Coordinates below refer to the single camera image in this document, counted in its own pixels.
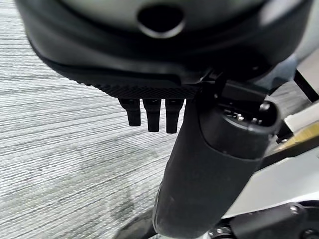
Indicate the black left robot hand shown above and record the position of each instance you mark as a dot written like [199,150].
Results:
[204,179]

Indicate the dark robot foot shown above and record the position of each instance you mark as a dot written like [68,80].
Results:
[140,229]

